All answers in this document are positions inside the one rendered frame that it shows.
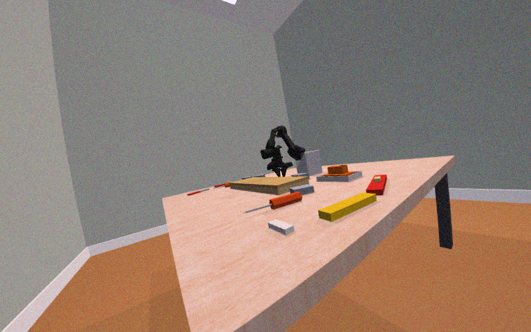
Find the yellow rectangular bar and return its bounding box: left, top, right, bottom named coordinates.
left=318, top=192, right=377, bottom=222

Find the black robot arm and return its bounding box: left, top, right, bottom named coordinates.
left=261, top=125, right=306, bottom=169

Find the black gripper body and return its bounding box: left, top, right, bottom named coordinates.
left=273, top=155, right=293, bottom=170

